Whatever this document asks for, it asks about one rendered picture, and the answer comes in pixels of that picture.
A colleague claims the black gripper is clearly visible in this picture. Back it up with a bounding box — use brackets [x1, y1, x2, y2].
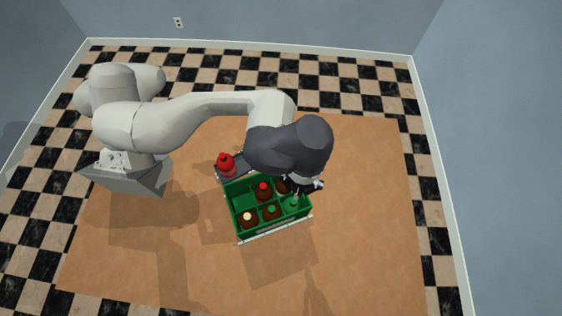
[278, 174, 324, 200]

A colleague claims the brown bottle with red cap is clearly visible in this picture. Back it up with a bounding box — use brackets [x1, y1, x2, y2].
[254, 182, 273, 203]

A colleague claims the brown bottle with green cap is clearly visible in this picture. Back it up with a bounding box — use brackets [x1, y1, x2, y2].
[262, 203, 282, 223]

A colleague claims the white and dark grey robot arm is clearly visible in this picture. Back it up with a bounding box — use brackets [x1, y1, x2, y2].
[73, 62, 334, 186]

